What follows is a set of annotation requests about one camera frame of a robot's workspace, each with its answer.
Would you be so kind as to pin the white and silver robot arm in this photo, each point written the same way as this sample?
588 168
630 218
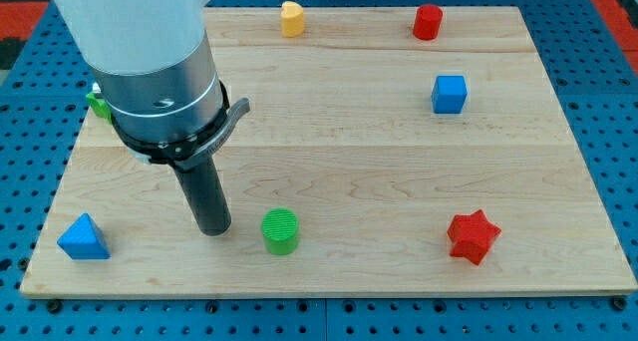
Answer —
152 61

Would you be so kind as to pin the green block behind arm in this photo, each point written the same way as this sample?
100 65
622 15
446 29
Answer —
99 106

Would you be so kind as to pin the wooden board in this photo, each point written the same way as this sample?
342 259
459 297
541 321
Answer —
341 131

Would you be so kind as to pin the green cylinder block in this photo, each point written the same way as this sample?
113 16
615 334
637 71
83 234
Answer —
280 231

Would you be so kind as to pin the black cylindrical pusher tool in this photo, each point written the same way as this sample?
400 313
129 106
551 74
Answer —
203 191

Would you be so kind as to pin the black clamp with grey lever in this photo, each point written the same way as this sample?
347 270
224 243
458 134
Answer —
195 149

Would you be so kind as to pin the blue cube block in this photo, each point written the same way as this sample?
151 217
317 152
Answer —
449 94

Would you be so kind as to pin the yellow heart block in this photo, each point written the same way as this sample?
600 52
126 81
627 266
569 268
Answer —
292 19

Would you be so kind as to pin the red star block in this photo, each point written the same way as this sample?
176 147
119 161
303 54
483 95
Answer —
472 236

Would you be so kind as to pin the red cylinder block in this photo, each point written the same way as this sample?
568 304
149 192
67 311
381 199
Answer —
428 19

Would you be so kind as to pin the blue triangle block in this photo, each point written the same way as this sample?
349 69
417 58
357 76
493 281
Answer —
84 240

